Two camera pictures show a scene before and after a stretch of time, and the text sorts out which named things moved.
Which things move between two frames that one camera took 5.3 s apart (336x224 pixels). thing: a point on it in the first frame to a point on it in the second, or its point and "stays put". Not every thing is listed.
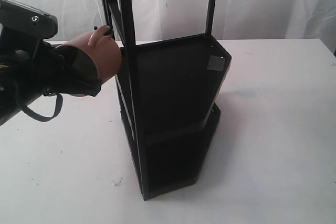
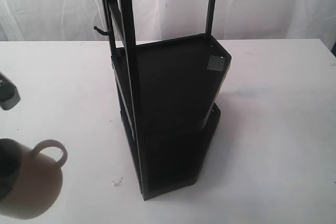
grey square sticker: [216, 63] stays put
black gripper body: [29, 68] to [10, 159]
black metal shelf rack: [166, 88] stays put
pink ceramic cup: [103, 48] to [39, 183]
